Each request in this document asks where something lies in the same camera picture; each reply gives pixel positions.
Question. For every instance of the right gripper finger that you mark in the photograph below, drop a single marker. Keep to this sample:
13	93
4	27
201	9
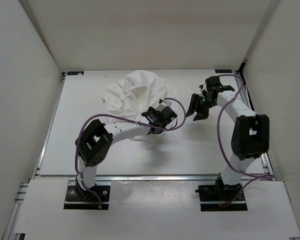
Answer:
195	99
201	116

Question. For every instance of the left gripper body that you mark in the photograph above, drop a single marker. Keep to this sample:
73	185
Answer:
152	110

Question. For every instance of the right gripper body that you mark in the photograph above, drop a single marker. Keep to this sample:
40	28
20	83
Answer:
206	104

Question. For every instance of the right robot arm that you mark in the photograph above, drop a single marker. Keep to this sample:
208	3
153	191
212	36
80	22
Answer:
250	138

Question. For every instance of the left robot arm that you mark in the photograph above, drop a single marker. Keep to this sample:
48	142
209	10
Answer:
95	139

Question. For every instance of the right blue corner label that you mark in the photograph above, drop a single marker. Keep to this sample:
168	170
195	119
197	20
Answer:
223	71

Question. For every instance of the blue corner label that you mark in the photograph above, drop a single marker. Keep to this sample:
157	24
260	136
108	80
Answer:
75	73
223	71

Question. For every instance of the left blue corner label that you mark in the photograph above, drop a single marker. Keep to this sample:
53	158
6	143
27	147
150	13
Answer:
75	73

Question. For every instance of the aluminium frame rail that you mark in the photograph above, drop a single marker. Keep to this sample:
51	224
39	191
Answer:
108	178

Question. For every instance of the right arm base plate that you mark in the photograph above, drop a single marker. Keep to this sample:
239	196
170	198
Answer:
215	198

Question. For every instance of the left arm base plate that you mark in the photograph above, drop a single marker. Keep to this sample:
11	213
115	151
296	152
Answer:
75	199

